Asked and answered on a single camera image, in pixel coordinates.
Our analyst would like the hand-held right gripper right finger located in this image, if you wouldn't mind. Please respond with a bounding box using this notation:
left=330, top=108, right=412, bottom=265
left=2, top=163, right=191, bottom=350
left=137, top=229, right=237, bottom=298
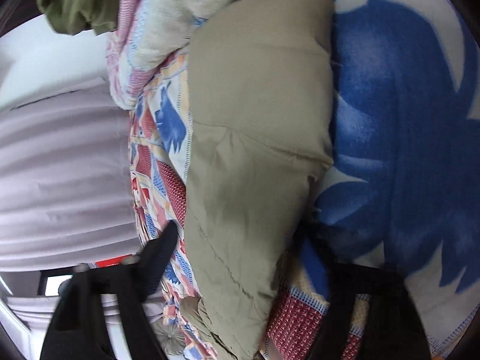
left=300, top=232, right=424, bottom=360

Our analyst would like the grey round tufted cushion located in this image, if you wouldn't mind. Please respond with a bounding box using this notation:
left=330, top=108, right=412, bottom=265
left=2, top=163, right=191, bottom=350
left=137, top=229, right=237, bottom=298
left=155, top=320, right=188, bottom=357

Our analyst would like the olive green garment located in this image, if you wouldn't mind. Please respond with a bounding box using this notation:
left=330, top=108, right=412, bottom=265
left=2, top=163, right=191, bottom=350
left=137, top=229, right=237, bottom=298
left=35, top=0, right=124, bottom=36

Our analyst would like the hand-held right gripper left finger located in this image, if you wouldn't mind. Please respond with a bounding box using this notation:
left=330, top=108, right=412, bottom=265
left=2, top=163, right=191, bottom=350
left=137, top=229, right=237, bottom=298
left=39, top=221, right=179, bottom=360

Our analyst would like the lilac curtain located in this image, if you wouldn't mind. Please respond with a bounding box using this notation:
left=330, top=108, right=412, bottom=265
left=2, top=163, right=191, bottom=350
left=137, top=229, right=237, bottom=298
left=0, top=79, right=166, bottom=325

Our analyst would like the leaf-print checked blanket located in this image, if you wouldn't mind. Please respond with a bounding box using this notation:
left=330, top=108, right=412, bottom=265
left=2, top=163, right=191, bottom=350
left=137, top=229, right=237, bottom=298
left=127, top=0, right=480, bottom=360

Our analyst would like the khaki puffer jacket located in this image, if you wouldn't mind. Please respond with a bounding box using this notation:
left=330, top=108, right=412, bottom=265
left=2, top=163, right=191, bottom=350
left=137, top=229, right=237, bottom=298
left=182, top=0, right=335, bottom=360

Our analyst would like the pale pink checked quilt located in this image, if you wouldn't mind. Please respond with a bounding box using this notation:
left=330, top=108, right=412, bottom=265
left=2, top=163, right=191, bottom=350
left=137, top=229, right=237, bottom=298
left=106, top=0, right=301, bottom=111

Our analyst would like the red object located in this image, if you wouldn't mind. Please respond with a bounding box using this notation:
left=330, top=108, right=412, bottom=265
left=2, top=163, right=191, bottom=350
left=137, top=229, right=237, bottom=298
left=94, top=255, right=141, bottom=268

